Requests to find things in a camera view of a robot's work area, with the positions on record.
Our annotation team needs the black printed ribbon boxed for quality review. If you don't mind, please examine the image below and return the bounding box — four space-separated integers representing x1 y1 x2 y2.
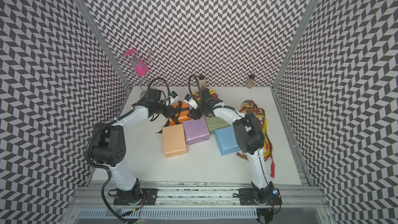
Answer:
154 101 190 134

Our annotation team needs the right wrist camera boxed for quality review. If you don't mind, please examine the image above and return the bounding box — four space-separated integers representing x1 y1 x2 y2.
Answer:
184 93 199 110

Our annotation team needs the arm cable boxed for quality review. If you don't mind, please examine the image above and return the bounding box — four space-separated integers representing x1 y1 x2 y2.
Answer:
188 74 204 113
141 77 171 103

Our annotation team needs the maroon gift box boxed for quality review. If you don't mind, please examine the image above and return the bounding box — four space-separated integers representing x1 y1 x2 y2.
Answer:
194 87 218 101

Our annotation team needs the brown ribbon of purple box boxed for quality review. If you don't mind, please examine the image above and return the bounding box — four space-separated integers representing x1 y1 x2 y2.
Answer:
236 107 274 162

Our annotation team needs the blue gift box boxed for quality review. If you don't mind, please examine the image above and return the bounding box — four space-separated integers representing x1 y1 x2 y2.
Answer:
215 126 240 156

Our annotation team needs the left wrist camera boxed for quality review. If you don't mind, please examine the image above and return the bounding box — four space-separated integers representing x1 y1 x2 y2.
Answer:
165 91 178 106

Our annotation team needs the yellow ribbon on maroon box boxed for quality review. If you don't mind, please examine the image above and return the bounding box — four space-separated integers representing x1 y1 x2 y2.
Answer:
194 89 218 99

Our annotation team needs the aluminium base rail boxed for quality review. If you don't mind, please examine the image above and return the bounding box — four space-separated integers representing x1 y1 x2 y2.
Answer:
71 180 329 208

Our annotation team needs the orange gift box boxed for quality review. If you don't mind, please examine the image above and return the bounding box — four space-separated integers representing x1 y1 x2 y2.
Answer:
167 101 191 127

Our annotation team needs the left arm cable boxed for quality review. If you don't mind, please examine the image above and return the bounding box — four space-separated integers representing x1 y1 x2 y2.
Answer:
141 77 171 103

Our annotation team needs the brown spice shaker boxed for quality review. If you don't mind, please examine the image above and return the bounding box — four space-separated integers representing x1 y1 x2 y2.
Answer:
246 74 255 89

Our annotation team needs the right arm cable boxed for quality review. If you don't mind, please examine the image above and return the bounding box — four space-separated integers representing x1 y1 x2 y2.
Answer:
188 74 204 113

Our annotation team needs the yellow ribbon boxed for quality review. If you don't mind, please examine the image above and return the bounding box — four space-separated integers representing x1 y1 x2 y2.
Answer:
194 89 218 99
240 104 271 156

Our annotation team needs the peach gift box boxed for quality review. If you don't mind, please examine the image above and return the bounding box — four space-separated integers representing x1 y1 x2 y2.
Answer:
162 124 188 158

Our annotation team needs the purple gift box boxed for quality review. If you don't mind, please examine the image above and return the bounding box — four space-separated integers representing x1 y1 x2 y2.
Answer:
182 116 210 145

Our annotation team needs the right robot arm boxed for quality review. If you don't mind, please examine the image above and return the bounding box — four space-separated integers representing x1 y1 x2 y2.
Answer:
184 89 282 205

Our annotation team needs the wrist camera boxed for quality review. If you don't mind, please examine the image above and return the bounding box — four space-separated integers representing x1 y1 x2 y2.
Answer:
165 91 178 106
184 93 199 110

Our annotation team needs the white spice shaker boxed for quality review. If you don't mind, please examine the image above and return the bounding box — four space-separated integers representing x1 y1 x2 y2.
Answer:
199 74 206 89

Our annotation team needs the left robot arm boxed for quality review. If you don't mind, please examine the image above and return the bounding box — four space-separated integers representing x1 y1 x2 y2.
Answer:
86 88 178 205

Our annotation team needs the green gift box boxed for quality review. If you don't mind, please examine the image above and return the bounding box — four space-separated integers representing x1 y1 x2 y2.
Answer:
205 117 230 134

